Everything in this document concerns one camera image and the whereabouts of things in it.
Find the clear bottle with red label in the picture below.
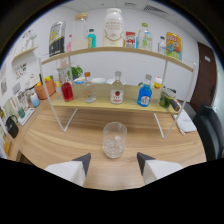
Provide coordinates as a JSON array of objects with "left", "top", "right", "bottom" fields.
[{"left": 110, "top": 70, "right": 125, "bottom": 105}]

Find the light blue cup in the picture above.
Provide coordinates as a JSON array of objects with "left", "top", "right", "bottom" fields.
[{"left": 29, "top": 92, "right": 41, "bottom": 108}]

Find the yellow paper cup with lid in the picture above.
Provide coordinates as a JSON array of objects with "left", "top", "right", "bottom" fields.
[{"left": 153, "top": 76, "right": 163, "bottom": 90}]

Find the clear glass with ice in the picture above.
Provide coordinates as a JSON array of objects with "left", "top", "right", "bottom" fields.
[{"left": 102, "top": 121, "right": 128, "bottom": 159}]

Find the white fabric pouch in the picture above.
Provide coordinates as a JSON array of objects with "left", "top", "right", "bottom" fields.
[{"left": 173, "top": 109, "right": 198, "bottom": 134}]

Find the black chair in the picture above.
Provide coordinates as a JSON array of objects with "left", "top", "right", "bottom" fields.
[{"left": 192, "top": 104, "right": 224, "bottom": 163}]

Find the blue liquid bottle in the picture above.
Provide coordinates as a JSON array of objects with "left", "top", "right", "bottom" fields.
[{"left": 136, "top": 73, "right": 154, "bottom": 108}]

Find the red liquid bottle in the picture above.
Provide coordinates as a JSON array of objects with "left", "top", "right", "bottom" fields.
[{"left": 60, "top": 74, "right": 75, "bottom": 103}]

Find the orange box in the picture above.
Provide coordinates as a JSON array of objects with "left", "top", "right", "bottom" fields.
[{"left": 34, "top": 79, "right": 57, "bottom": 100}]

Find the white bowl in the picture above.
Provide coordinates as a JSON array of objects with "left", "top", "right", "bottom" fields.
[{"left": 90, "top": 77, "right": 107, "bottom": 85}]

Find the green potted plant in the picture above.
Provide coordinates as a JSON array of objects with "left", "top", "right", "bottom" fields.
[{"left": 70, "top": 65, "right": 84, "bottom": 81}]

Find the brown door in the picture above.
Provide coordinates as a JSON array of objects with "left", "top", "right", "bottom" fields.
[{"left": 189, "top": 41, "right": 218, "bottom": 113}]

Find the small clear water bottle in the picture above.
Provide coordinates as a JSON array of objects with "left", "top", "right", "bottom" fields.
[{"left": 157, "top": 35, "right": 167, "bottom": 55}]

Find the yellow snack bag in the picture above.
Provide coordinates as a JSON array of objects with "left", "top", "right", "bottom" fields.
[{"left": 165, "top": 31, "right": 183, "bottom": 61}]

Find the pink bottle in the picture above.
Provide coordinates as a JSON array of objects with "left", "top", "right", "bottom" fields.
[{"left": 65, "top": 34, "right": 73, "bottom": 53}]

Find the green cap clear bottle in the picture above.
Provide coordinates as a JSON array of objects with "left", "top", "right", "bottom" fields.
[{"left": 137, "top": 22, "right": 153, "bottom": 52}]

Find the small red packet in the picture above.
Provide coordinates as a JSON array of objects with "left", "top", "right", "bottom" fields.
[{"left": 124, "top": 31, "right": 137, "bottom": 49}]

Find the teal bottle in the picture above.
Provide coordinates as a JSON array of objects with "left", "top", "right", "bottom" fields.
[{"left": 87, "top": 28, "right": 97, "bottom": 49}]

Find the black snack bag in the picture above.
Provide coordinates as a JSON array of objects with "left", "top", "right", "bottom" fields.
[{"left": 48, "top": 20, "right": 67, "bottom": 58}]

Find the tall glass jar cork lid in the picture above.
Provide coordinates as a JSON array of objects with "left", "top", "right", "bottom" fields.
[{"left": 71, "top": 12, "right": 89, "bottom": 52}]

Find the large white bottle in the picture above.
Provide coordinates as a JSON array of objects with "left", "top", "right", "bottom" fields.
[{"left": 102, "top": 7, "right": 125, "bottom": 48}]

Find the brown handle tool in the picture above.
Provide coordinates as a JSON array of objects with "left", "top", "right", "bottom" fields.
[{"left": 170, "top": 98, "right": 183, "bottom": 113}]

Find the white frame wooden shelf rack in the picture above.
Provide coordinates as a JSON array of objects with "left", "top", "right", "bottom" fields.
[{"left": 38, "top": 46, "right": 198, "bottom": 139}]

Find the white wall shelf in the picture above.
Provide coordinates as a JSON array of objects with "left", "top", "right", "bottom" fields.
[{"left": 11, "top": 45, "right": 40, "bottom": 64}]

